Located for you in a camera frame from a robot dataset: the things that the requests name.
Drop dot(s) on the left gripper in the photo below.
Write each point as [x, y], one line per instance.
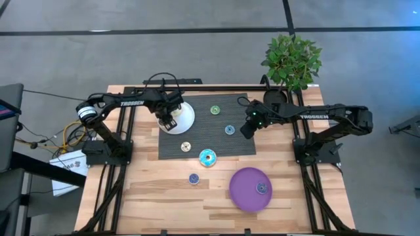
[167, 101]

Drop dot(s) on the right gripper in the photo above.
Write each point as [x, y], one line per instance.
[259, 114]

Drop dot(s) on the small light blue donut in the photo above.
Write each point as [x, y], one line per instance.
[227, 130]

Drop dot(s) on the small cream donut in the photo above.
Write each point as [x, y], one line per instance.
[183, 147]

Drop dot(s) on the small green donut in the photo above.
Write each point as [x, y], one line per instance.
[212, 110]

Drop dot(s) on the large blue donut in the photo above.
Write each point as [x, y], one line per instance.
[202, 158]

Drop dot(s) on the small purple donut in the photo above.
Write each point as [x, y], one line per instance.
[258, 188]

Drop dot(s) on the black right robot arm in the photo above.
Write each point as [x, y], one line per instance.
[315, 116]

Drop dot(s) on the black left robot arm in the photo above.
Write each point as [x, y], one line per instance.
[131, 102]

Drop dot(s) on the white round plate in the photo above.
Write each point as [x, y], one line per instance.
[185, 119]

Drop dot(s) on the dark grey woven placemat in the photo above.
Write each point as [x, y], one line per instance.
[210, 137]

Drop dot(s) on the black plant pot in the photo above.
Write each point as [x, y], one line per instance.
[274, 95]

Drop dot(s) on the black power strip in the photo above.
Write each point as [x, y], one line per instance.
[190, 81]

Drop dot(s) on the small dark blue donut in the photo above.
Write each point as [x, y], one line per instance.
[191, 179]

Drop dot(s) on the purple round plate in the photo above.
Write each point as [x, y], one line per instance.
[246, 196]

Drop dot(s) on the green leafy plant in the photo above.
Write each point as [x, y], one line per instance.
[292, 62]

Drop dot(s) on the white cardboard box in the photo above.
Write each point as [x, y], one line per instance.
[70, 164]

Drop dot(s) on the black desk beam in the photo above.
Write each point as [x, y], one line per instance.
[49, 168]

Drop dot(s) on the dark grey stand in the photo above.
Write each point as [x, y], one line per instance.
[408, 126]

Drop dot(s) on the dark tablet device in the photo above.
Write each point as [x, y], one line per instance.
[6, 109]

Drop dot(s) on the black aluminium table frame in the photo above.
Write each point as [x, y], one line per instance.
[213, 88]

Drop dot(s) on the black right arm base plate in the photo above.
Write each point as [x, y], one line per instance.
[325, 154]

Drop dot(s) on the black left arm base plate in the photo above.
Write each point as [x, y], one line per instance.
[95, 157]

